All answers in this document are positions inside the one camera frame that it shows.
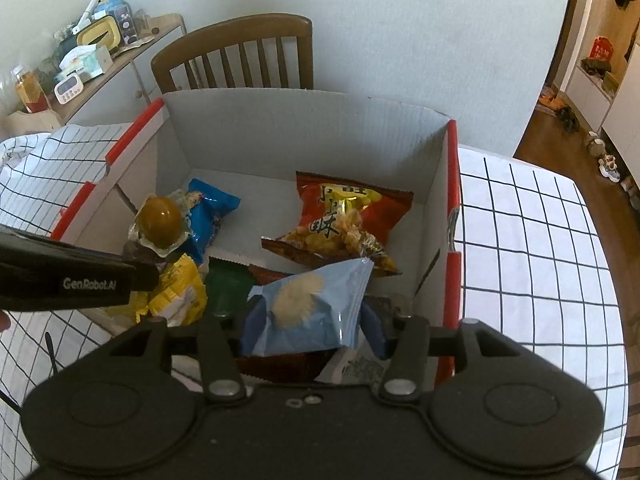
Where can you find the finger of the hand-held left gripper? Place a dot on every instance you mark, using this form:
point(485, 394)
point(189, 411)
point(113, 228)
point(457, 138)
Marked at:
point(145, 277)

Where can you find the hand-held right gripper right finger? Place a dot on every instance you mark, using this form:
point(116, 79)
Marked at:
point(372, 330)

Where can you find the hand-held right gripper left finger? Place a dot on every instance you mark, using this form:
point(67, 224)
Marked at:
point(252, 320)

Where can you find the yellow snack packet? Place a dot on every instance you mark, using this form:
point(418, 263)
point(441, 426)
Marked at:
point(175, 290)

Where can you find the white snack packet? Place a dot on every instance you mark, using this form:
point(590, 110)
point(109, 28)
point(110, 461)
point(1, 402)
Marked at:
point(355, 367)

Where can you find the dark green snack packet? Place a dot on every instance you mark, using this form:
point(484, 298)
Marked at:
point(227, 285)

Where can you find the light blue snack packet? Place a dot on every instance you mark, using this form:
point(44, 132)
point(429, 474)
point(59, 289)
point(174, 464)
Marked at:
point(310, 310)

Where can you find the braised egg packet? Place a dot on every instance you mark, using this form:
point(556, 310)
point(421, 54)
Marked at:
point(160, 220)

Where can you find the red snack packet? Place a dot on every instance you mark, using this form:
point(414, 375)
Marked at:
point(345, 210)

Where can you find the red cardboard box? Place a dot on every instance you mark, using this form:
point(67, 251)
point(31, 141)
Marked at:
point(300, 125)

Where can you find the person's left hand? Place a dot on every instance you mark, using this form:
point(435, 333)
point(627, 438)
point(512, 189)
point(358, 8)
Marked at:
point(5, 322)

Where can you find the white checked tablecloth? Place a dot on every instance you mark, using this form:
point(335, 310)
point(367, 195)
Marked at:
point(525, 235)

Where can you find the white kitchen timer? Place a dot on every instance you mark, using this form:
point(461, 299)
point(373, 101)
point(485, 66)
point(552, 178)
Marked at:
point(67, 89)

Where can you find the orange drink bottle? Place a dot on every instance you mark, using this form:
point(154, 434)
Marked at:
point(27, 92)

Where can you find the white tissue pack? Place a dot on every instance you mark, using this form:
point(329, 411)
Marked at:
point(85, 62)

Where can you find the wooden side cabinet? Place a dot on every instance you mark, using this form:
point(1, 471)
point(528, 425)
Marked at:
point(145, 65)

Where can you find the yellow box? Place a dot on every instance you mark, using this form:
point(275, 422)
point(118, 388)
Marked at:
point(100, 32)

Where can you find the wooden slat-back chair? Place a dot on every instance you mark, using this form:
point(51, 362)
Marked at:
point(235, 35)

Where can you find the blue box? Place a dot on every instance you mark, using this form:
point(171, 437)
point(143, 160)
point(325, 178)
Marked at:
point(120, 15)

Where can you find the white tube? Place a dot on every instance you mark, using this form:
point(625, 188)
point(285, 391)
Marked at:
point(87, 10)

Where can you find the dark shoes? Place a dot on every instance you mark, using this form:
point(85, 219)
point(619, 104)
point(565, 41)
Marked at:
point(567, 117)

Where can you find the white sneakers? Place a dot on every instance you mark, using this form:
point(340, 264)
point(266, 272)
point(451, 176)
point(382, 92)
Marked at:
point(611, 167)

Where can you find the orange slippers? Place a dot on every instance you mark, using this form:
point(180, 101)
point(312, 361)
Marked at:
point(547, 100)

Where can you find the beige shoes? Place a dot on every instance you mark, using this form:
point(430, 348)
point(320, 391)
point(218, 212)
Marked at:
point(595, 142)

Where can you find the red gift bag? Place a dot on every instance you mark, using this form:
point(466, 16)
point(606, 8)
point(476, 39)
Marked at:
point(602, 50)

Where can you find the white wall cabinet unit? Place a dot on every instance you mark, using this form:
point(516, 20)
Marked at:
point(582, 87)

